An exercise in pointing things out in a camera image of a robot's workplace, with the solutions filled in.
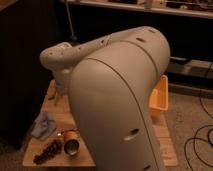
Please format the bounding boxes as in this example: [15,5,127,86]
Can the blue-grey towel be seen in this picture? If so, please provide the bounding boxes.
[31,111,56,140]

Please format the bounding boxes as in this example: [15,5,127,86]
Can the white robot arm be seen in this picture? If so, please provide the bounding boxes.
[40,26,170,171]

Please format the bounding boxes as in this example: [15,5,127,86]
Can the metal cup with orange sleeve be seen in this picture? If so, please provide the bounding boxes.
[63,132,80,156]

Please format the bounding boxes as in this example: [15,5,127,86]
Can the wooden table board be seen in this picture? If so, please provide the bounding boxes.
[23,80,178,169]

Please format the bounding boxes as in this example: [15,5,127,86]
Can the vertical metal pole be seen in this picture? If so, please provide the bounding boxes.
[65,0,78,45]

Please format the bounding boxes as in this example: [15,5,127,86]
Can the bunch of dark grapes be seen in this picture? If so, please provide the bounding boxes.
[33,140,62,165]

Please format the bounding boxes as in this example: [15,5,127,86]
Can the yellow plastic bin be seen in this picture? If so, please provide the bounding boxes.
[149,75,168,117]

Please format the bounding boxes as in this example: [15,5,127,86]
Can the upper white shelf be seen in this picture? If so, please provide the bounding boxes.
[61,0,213,20]

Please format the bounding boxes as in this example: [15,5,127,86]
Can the black cables on floor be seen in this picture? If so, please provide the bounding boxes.
[183,87,213,171]

